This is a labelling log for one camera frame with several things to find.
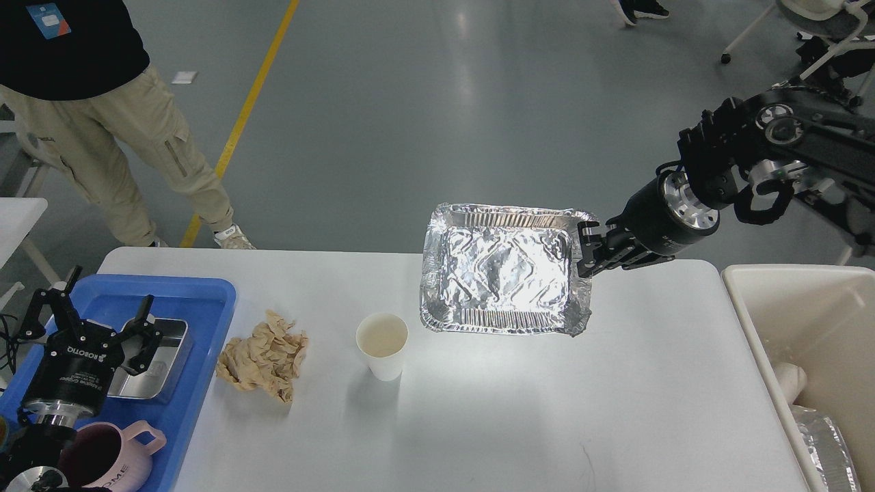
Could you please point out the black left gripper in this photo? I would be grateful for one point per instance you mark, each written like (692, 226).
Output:
(77, 368)

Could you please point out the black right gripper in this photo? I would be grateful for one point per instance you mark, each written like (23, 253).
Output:
(664, 217)

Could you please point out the small steel tray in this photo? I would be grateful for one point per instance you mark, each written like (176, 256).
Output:
(157, 384)

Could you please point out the aluminium foil tray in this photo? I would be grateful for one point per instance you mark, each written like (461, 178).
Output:
(505, 270)

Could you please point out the pink mug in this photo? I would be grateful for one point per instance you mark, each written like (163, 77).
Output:
(104, 455)

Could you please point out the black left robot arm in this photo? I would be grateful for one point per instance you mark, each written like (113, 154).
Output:
(34, 455)

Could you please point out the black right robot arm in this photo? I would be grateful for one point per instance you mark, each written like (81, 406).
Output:
(754, 156)

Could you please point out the blue plastic tray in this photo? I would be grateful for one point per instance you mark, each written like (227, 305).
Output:
(113, 300)

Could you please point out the white side table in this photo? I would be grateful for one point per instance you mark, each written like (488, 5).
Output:
(18, 218)

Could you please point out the crumpled brown paper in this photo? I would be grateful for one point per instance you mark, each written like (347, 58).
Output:
(270, 358)

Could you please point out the white chair left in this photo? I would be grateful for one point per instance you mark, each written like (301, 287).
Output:
(22, 172)

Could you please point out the white paper cup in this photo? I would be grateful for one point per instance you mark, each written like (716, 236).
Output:
(382, 338)

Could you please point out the beige plastic bin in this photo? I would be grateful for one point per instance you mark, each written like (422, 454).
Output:
(820, 319)

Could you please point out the passer-by in dark jeans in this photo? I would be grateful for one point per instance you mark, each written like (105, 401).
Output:
(630, 11)

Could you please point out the person in beige trousers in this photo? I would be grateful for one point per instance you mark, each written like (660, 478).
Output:
(78, 74)

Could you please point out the foil trash in bin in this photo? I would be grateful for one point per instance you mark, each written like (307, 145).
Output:
(827, 449)

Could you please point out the white office chair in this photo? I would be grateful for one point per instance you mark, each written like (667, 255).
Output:
(840, 25)

